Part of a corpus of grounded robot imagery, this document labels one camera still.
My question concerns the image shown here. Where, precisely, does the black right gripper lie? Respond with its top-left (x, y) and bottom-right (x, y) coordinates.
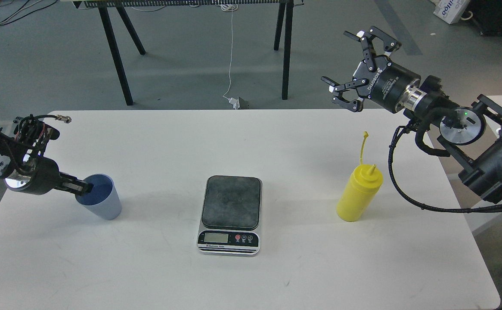
top-left (321, 26), bottom-right (422, 114)

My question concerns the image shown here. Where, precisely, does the white hanging cable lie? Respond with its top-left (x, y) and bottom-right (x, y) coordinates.
top-left (223, 4), bottom-right (236, 100)

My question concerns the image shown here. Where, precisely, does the white power adapter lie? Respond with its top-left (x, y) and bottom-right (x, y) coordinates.
top-left (228, 97), bottom-right (251, 110)

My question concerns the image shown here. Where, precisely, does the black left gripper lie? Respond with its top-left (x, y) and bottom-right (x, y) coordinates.
top-left (4, 157), bottom-right (94, 196)

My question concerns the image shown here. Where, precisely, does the black trestle table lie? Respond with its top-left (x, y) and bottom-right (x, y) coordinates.
top-left (72, 0), bottom-right (305, 106)

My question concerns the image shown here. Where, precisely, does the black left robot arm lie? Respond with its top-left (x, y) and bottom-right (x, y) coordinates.
top-left (0, 115), bottom-right (93, 196)

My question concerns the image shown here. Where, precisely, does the yellow squeeze bottle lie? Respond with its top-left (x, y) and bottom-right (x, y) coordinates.
top-left (336, 131), bottom-right (383, 222)

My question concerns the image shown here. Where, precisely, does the digital kitchen scale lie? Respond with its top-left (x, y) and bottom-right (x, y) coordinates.
top-left (196, 175), bottom-right (262, 257)

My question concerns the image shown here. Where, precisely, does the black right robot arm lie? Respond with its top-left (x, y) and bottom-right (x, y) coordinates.
top-left (321, 26), bottom-right (502, 214)

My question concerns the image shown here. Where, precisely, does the blue plastic cup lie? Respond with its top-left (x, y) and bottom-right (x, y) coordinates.
top-left (75, 174), bottom-right (122, 220)

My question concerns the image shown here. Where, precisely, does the white cardboard box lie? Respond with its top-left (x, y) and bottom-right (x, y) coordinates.
top-left (433, 0), bottom-right (471, 24)

